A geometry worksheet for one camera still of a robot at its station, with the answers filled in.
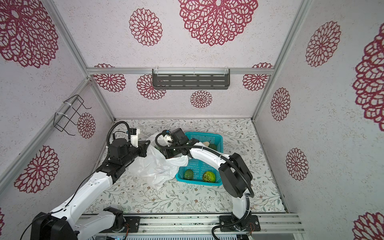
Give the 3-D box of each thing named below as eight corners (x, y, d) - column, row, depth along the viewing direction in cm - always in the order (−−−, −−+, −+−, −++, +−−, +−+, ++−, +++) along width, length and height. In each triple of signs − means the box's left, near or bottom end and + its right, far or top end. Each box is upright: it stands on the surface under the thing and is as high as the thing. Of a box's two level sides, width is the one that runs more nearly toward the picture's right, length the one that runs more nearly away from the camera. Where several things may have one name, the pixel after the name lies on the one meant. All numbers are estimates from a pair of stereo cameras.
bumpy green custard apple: (203, 184, 88) (203, 180, 83) (202, 175, 91) (203, 171, 87) (214, 184, 88) (215, 180, 83) (213, 175, 91) (214, 171, 87)
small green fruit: (186, 183, 89) (186, 179, 85) (183, 175, 92) (182, 171, 88) (194, 179, 91) (194, 175, 87) (191, 172, 94) (191, 168, 90)
